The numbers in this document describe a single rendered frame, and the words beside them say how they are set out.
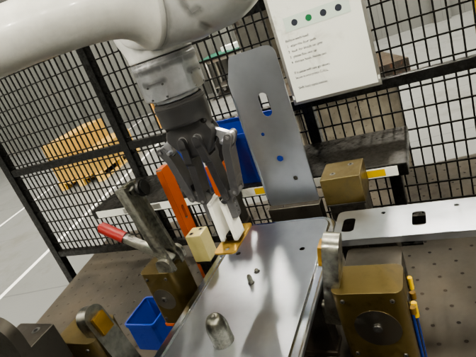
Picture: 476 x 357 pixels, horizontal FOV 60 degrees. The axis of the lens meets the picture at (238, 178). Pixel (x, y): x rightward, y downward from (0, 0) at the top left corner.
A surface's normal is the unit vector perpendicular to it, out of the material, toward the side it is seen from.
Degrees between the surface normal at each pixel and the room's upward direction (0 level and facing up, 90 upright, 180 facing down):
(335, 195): 90
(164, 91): 90
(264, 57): 90
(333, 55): 90
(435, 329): 0
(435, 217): 0
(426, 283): 0
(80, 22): 109
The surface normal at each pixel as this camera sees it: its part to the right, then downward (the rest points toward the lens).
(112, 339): 0.79, -0.32
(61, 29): 0.37, 0.63
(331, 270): -0.34, 0.45
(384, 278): -0.32, -0.88
